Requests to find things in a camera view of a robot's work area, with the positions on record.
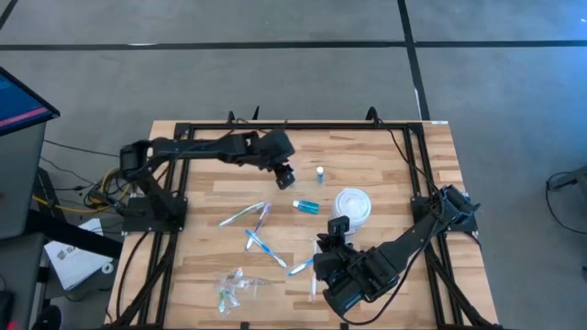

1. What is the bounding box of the blue white toothbrush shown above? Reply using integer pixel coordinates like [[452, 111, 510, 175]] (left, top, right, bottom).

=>
[[243, 228, 289, 270], [287, 258, 316, 278]]

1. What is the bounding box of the orange white toothbrush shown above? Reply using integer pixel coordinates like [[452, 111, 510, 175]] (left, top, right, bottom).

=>
[[309, 237, 319, 303]]

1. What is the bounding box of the white blue wipes canister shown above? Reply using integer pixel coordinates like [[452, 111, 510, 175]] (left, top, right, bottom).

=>
[[330, 186, 373, 236]]

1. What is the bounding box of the clear plastic bag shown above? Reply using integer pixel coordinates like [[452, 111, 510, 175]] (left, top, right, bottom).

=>
[[212, 265, 272, 315]]

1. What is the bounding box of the black desk leg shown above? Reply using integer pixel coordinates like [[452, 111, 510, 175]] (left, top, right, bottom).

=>
[[25, 208, 125, 260]]

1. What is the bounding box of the white printed paper sheet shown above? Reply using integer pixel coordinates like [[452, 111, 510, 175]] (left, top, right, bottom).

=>
[[43, 217, 116, 292]]

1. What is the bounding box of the black round floor object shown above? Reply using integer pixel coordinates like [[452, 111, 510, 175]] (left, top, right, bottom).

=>
[[31, 304, 63, 330]]

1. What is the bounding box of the blue screen monitor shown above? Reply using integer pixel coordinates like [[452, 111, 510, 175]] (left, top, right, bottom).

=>
[[0, 66, 61, 138]]

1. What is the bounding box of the black aluminium table frame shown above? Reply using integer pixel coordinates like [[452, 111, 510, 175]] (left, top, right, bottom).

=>
[[107, 105, 501, 330]]

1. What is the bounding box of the black floor cable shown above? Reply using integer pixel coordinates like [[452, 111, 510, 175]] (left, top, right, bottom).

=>
[[39, 137, 138, 221], [544, 171, 587, 237]]

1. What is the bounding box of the yellow floor cable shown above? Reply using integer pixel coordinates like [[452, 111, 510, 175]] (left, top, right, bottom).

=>
[[30, 167, 132, 215]]

